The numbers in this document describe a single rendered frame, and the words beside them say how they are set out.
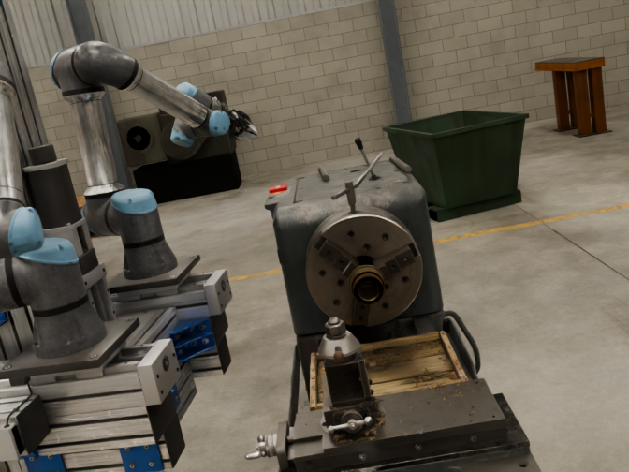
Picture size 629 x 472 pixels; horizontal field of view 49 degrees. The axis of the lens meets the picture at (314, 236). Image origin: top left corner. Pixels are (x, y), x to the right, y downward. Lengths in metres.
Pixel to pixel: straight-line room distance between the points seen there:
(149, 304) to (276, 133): 9.88
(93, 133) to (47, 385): 0.77
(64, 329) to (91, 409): 0.18
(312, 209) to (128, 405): 0.80
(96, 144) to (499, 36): 10.49
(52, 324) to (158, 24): 10.64
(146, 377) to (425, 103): 10.66
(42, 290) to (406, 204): 1.01
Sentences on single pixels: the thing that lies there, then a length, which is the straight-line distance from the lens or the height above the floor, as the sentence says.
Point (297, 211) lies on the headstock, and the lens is 1.99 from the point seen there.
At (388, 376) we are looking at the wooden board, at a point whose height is 0.88.
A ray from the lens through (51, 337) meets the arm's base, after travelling 1.52.
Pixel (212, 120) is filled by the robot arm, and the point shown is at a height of 1.53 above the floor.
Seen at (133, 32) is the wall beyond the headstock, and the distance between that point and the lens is 12.04.
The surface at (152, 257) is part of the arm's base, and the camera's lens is 1.94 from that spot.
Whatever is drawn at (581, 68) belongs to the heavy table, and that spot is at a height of 0.90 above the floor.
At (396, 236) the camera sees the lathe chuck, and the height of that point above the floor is 1.16.
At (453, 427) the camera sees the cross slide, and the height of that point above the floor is 0.97.
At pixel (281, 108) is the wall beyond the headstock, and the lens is 11.71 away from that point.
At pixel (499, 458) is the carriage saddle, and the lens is 1.34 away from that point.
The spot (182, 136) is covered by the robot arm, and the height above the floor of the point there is 1.50.
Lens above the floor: 1.64
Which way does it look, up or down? 14 degrees down
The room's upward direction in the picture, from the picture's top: 11 degrees counter-clockwise
